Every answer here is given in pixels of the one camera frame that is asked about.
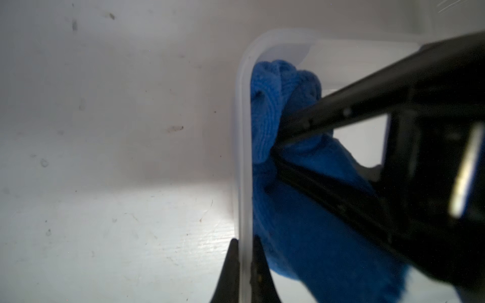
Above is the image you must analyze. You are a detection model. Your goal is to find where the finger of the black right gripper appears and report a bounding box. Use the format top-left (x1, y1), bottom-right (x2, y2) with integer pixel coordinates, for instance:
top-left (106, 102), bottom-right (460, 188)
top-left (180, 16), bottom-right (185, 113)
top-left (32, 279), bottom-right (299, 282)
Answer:
top-left (272, 152), bottom-right (394, 250)
top-left (276, 32), bottom-right (484, 146)

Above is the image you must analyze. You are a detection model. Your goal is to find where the translucent plastic lunch box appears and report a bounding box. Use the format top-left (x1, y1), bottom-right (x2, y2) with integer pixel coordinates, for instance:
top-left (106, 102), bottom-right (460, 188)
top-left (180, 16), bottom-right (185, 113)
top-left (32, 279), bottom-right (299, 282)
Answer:
top-left (234, 29), bottom-right (460, 302)

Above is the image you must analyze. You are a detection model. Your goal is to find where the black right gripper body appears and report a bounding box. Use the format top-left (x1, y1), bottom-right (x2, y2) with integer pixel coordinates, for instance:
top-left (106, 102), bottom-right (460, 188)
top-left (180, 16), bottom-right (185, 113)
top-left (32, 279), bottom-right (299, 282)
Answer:
top-left (380, 106), bottom-right (484, 292)

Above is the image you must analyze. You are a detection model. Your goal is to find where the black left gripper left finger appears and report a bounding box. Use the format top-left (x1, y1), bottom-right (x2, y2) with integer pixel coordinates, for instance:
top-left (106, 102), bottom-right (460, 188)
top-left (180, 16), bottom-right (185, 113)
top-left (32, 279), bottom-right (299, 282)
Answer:
top-left (210, 239), bottom-right (240, 303)

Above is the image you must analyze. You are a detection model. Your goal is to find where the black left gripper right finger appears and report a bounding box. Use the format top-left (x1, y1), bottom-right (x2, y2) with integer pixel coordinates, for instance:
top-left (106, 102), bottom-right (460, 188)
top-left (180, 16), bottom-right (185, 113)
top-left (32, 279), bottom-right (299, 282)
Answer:
top-left (250, 236), bottom-right (281, 303)

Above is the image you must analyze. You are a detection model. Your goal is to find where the blue microfibre cloth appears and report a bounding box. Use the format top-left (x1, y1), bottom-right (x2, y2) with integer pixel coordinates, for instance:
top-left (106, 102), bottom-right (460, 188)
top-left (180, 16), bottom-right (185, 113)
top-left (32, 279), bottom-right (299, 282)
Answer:
top-left (250, 60), bottom-right (409, 302)

